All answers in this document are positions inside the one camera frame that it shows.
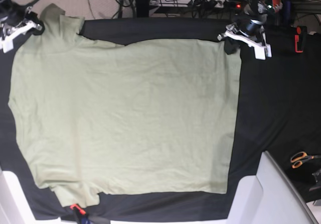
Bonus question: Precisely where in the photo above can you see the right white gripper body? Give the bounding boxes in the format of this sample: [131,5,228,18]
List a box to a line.
[1,19,37,53]

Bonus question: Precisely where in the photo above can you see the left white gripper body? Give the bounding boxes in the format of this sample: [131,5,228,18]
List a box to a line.
[217,23,272,59]

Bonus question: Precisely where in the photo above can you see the green T-shirt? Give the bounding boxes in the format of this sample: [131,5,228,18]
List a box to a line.
[8,5,241,207]

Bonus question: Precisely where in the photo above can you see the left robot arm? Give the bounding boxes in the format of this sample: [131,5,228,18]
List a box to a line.
[217,0,282,60]

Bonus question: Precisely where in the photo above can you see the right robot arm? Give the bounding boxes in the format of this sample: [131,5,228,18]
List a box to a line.
[1,0,45,53]

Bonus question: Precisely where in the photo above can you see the red clamp right edge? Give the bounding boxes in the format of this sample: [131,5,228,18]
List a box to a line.
[294,26,307,53]

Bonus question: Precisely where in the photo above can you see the red clamp edge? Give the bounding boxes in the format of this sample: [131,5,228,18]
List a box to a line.
[70,204,86,215]
[294,26,307,53]

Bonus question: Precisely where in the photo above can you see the white plastic bin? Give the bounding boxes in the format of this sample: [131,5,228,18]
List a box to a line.
[226,151,318,224]

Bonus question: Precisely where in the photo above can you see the red clamp front edge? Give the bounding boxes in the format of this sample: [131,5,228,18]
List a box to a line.
[70,204,86,215]

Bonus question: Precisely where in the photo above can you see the orange handled scissors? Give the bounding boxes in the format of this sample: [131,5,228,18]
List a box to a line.
[290,151,320,169]

